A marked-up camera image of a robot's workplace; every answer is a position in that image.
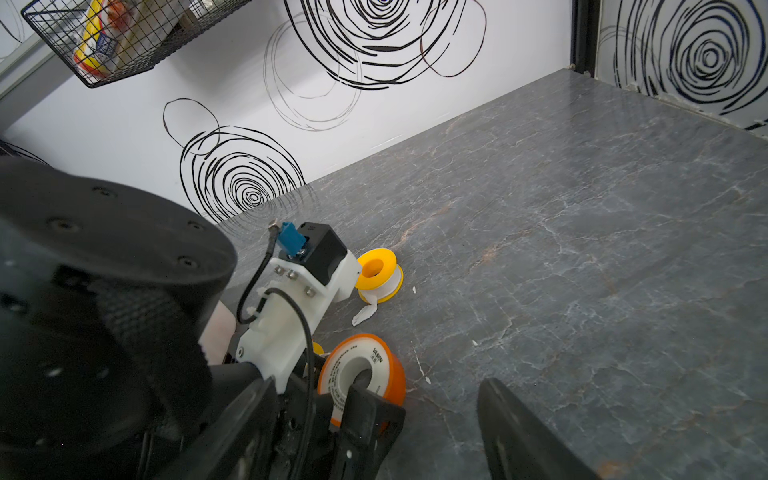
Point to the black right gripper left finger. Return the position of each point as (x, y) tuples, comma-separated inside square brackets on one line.
[(239, 445)]

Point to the black wire wall basket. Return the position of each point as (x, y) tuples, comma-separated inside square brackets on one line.
[(161, 27)]

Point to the silver wall rail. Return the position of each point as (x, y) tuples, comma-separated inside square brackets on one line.
[(31, 73)]

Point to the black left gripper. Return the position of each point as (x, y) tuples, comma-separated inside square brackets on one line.
[(369, 428)]

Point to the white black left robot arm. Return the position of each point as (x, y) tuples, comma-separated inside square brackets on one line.
[(106, 291)]

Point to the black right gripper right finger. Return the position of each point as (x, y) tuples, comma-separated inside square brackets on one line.
[(517, 444)]

